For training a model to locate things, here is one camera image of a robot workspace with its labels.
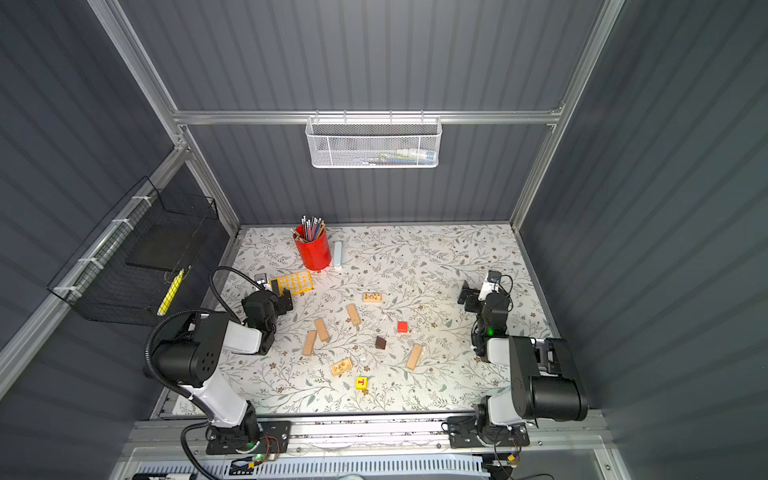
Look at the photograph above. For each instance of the yellow letter cube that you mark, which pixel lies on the yellow letter cube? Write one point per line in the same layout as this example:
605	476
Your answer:
362	383

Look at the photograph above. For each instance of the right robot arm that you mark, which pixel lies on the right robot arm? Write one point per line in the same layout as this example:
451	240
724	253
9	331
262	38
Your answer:
544	382

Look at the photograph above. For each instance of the picture domino block upper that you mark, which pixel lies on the picture domino block upper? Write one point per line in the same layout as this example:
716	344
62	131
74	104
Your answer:
372	297

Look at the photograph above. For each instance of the white wire wall basket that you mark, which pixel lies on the white wire wall basket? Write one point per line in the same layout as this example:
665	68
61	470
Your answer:
339	145

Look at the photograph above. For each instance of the picture domino block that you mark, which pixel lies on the picture domino block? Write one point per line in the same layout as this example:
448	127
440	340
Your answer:
372	297
339	368

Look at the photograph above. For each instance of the black wire side basket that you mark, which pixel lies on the black wire side basket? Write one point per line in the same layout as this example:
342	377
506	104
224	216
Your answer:
123	275

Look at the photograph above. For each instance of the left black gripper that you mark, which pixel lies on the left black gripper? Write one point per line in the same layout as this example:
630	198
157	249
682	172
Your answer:
283	300

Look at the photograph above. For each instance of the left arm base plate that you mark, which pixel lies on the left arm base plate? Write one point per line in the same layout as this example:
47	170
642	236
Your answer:
270	437

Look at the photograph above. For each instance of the yellow highlighter marker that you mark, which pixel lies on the yellow highlighter marker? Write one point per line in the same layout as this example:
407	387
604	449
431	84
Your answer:
170	294

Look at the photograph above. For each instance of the pencils bundle in cup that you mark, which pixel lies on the pencils bundle in cup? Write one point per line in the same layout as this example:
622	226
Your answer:
309	230

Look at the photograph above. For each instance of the picture domino block lower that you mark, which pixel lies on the picture domino block lower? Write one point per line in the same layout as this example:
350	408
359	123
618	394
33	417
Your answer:
339	368

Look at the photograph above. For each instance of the red pencil cup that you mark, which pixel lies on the red pencil cup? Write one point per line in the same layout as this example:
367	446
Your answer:
315	254

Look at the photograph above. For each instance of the markers in white basket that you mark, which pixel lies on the markers in white basket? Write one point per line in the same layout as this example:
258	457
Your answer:
408	157

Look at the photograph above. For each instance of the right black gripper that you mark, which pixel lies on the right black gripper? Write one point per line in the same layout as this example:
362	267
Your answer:
471	296

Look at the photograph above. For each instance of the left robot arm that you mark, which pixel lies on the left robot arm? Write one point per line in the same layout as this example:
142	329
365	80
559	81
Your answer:
184	349

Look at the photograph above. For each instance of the yellow calculator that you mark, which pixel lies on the yellow calculator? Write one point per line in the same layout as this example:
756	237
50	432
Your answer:
295	283

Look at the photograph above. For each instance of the plain wood plank 31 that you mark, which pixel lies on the plain wood plank 31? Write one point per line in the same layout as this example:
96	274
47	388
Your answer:
353	314

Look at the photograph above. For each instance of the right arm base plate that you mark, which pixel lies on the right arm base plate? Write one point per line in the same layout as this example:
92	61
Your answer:
464	432

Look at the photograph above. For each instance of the light blue eraser block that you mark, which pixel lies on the light blue eraser block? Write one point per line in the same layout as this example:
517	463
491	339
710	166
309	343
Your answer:
338	254

